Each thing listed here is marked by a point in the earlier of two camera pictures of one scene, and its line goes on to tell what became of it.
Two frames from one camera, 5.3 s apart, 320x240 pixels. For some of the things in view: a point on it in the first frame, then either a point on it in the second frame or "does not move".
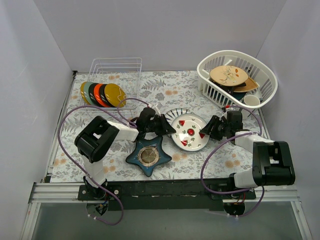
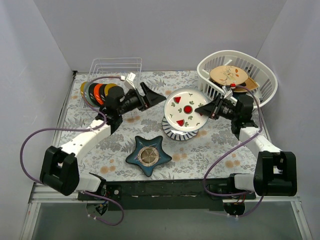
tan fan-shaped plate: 251,84 does not move
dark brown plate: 91,95 does not move
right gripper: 216,127 to 215,109
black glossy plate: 102,96 does not move
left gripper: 160,124 to 144,97
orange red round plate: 97,97 does not move
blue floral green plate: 86,86 does not move
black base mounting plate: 196,194 does not move
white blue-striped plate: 171,114 to 176,135
